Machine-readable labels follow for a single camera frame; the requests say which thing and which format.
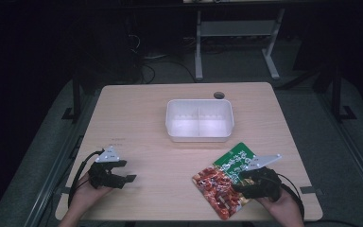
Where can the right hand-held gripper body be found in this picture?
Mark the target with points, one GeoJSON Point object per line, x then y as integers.
{"type": "Point", "coordinates": [264, 183]}

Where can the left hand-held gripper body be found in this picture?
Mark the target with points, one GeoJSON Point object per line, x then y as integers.
{"type": "Point", "coordinates": [104, 176]}

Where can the red and green snack packet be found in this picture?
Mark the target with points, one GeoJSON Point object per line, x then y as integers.
{"type": "Point", "coordinates": [222, 186]}

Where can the person's left hand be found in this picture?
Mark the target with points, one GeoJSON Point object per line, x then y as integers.
{"type": "Point", "coordinates": [86, 193]}

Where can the person's right hand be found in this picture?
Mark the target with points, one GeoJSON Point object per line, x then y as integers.
{"type": "Point", "coordinates": [277, 206]}

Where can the grey tape strip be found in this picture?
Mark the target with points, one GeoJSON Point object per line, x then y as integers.
{"type": "Point", "coordinates": [310, 190]}

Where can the white divided plastic container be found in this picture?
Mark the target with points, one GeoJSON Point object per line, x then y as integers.
{"type": "Point", "coordinates": [199, 121]}

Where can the black metal stand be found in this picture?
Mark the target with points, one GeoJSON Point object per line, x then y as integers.
{"type": "Point", "coordinates": [337, 94]}
{"type": "Point", "coordinates": [76, 101]}

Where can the grey round table grommet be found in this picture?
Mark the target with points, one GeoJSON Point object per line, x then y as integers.
{"type": "Point", "coordinates": [219, 95]}

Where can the white metal desk frame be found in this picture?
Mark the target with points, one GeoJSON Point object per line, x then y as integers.
{"type": "Point", "coordinates": [237, 28]}

